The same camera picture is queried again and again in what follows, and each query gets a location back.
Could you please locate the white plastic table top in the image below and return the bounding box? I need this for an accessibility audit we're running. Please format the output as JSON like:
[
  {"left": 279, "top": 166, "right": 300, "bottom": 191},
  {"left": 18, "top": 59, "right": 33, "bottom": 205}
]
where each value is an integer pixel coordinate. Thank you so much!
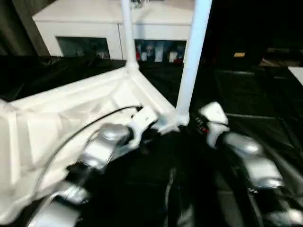
[{"left": 0, "top": 67, "right": 190, "bottom": 225}]

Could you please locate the black work mat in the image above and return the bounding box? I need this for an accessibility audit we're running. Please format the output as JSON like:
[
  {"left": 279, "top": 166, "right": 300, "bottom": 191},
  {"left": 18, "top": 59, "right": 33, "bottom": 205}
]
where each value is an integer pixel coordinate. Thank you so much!
[{"left": 0, "top": 54, "right": 303, "bottom": 227}]

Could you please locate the white flat board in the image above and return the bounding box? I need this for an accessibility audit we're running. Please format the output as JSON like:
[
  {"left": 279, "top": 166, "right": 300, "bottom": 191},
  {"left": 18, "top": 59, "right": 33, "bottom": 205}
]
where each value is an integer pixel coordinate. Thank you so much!
[{"left": 287, "top": 66, "right": 303, "bottom": 86}]

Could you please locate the white cabinet with glass doors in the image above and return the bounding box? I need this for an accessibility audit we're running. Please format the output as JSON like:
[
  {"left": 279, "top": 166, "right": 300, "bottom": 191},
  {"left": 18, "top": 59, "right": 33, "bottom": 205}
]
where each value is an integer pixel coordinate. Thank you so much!
[{"left": 32, "top": 0, "right": 197, "bottom": 64}]

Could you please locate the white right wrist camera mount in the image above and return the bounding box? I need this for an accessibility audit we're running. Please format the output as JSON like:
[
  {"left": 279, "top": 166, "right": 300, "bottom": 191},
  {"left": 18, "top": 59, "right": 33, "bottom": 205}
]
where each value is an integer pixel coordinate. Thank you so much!
[{"left": 198, "top": 101, "right": 230, "bottom": 148}]

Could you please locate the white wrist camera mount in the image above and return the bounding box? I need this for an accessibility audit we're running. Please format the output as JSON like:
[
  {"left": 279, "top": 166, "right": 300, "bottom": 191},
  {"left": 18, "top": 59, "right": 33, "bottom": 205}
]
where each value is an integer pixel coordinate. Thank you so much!
[
  {"left": 129, "top": 106, "right": 159, "bottom": 149},
  {"left": 198, "top": 101, "right": 230, "bottom": 148}
]

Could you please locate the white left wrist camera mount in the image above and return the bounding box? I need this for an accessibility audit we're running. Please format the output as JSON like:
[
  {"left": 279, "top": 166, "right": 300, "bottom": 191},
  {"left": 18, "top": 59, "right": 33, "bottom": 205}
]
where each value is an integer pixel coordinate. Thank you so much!
[{"left": 129, "top": 106, "right": 159, "bottom": 149}]

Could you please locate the black metal rail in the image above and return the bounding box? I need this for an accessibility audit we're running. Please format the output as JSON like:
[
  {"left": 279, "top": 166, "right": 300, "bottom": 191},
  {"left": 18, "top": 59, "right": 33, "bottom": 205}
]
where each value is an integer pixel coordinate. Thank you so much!
[{"left": 267, "top": 48, "right": 303, "bottom": 55}]

